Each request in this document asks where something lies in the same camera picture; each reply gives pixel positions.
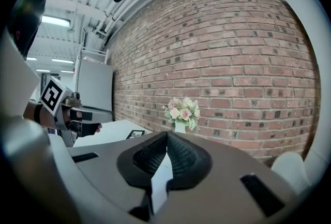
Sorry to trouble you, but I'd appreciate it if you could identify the tall pale grey cabinet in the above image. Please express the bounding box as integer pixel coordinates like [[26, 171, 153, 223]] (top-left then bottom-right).
[[73, 58, 115, 113]]

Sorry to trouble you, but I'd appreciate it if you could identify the black printed t-shirt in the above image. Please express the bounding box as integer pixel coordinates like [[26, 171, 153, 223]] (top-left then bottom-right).
[[5, 0, 68, 57]]

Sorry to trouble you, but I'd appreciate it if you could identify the black wrist watch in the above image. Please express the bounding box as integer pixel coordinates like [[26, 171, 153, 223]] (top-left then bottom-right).
[[33, 101, 44, 125]]

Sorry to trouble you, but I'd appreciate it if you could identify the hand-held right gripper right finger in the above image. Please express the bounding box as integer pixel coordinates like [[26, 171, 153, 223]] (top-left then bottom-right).
[[154, 131, 299, 224]]

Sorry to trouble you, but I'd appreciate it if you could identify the person's left forearm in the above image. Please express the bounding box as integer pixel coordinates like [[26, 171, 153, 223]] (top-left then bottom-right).
[[22, 100, 58, 130]]

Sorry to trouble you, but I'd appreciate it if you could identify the black picture frame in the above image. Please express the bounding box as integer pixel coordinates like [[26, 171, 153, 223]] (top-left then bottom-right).
[[125, 129, 146, 141]]

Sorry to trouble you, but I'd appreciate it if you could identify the white shell chair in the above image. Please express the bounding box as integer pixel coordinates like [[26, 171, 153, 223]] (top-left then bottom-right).
[[270, 151, 311, 194]]

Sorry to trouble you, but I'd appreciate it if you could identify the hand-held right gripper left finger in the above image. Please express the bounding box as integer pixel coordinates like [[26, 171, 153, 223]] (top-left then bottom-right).
[[67, 130, 169, 221]]

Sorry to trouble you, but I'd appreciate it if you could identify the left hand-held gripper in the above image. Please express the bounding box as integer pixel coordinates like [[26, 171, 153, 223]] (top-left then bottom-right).
[[39, 76, 114, 148]]

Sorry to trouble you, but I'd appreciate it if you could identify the white round vase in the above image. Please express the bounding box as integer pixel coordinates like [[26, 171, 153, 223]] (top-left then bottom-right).
[[174, 120, 187, 134]]

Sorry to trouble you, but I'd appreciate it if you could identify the pink and white flower bouquet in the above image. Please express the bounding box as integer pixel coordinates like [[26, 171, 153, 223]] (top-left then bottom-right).
[[162, 96, 201, 131]]

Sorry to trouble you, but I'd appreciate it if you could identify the person's left hand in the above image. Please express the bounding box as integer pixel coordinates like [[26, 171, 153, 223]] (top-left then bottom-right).
[[65, 110, 102, 139]]

